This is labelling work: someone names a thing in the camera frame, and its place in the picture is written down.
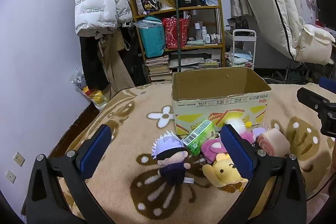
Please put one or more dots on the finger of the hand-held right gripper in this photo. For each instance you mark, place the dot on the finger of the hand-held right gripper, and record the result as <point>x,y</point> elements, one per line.
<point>311,98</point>
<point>328,85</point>

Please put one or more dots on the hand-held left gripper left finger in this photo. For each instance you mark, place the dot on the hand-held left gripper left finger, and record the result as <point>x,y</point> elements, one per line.
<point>95,150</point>

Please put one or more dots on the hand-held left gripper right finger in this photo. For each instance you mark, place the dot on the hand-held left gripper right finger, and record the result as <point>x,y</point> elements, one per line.
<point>236,150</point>

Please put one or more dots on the yellow bear plush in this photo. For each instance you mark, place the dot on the yellow bear plush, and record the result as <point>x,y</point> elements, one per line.
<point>223,169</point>

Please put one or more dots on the pink plush toy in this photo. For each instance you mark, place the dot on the pink plush toy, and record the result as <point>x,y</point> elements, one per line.
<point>210,149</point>

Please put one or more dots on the white pompom with yellow ball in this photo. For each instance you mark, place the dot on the white pompom with yellow ball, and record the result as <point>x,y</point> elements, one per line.
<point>237,124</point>

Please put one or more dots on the purple item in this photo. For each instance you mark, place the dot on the purple item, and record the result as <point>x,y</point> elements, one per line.
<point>258,131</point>

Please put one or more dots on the green tissue packet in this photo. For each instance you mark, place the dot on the green tissue packet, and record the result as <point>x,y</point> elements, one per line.
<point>202,134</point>

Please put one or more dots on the pink swirl roll plush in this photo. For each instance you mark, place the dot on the pink swirl roll plush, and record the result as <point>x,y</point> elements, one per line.
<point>273,141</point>

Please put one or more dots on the printed cardboard box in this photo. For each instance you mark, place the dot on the printed cardboard box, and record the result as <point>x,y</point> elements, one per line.
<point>223,106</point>

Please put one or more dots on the white-haired plush doll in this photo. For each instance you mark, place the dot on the white-haired plush doll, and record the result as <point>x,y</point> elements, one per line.
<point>168,150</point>

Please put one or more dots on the beige butterfly blanket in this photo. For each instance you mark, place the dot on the beige butterfly blanket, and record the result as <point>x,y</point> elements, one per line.
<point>118,134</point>

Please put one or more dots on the metal stand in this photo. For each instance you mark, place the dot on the metal stand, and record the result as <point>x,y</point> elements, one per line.
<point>288,74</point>

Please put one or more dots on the cream pillow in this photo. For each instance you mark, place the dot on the cream pillow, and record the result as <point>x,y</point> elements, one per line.
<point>315,43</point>

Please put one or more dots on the plastic bag with toys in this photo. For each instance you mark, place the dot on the plastic bag with toys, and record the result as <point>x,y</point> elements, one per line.
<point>81,82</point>

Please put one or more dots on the light blue folded cloth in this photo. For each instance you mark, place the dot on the light blue folded cloth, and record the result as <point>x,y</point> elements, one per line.
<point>240,54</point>

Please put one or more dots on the black coat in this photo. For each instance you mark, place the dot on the black coat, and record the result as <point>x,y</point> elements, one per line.
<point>92,64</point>

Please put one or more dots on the white trolley cart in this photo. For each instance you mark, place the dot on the white trolley cart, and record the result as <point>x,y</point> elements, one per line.
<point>244,33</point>

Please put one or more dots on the stack of papers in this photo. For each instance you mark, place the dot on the stack of papers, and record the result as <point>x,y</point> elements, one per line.
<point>191,61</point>

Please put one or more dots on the stack of books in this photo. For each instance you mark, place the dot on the stack of books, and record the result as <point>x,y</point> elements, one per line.
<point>157,69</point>

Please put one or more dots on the wooden shelf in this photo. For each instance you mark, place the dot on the wooden shelf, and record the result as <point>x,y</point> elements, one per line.
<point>194,47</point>

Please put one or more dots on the pale green pouch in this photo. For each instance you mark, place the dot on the pale green pouch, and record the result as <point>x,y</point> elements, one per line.
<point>195,42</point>

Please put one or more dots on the row of small bottles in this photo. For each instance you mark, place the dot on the row of small bottles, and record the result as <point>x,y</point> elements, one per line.
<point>203,31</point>

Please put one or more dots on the teal bag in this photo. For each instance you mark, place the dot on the teal bag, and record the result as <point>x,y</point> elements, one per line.
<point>152,37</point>

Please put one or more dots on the red gift bag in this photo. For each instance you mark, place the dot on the red gift bag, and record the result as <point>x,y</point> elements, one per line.
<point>174,32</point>

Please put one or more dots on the green pole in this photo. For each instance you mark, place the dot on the green pole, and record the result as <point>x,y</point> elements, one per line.
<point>179,29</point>

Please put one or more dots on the wall socket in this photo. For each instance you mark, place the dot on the wall socket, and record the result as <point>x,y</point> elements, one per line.
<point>19,159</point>
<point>10,176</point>

